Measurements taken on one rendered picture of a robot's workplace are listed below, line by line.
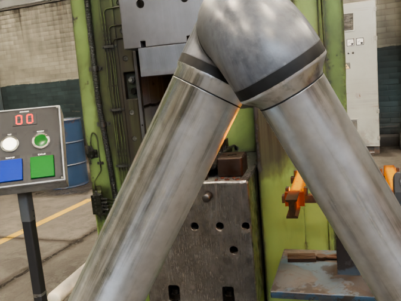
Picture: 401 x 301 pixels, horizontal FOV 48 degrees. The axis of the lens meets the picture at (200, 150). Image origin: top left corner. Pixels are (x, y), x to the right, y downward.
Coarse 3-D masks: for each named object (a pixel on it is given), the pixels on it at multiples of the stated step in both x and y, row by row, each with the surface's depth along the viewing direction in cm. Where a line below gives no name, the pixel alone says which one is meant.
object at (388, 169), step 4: (384, 168) 129; (388, 168) 128; (392, 168) 128; (384, 172) 130; (388, 172) 124; (392, 172) 124; (388, 176) 120; (392, 176) 119; (388, 180) 115; (392, 180) 115; (388, 184) 113; (392, 184) 112; (392, 188) 108
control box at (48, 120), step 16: (0, 112) 155; (16, 112) 156; (32, 112) 157; (48, 112) 158; (0, 128) 153; (16, 128) 154; (32, 128) 155; (48, 128) 155; (0, 144) 151; (32, 144) 153; (48, 144) 153; (64, 144) 159; (0, 160) 149; (64, 160) 154; (64, 176) 150; (0, 192) 149; (16, 192) 152
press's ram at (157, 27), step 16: (128, 0) 150; (144, 0) 149; (160, 0) 147; (176, 0) 146; (192, 0) 145; (128, 16) 151; (144, 16) 149; (160, 16) 148; (176, 16) 147; (192, 16) 146; (128, 32) 152; (144, 32) 150; (160, 32) 149; (176, 32) 148; (128, 48) 153
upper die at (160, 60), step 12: (144, 48) 151; (156, 48) 150; (168, 48) 149; (180, 48) 148; (144, 60) 152; (156, 60) 151; (168, 60) 150; (144, 72) 153; (156, 72) 152; (168, 72) 151
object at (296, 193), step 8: (296, 176) 129; (296, 184) 120; (304, 184) 125; (288, 192) 108; (296, 192) 108; (288, 200) 102; (296, 200) 102; (296, 208) 107; (288, 216) 103; (296, 216) 102
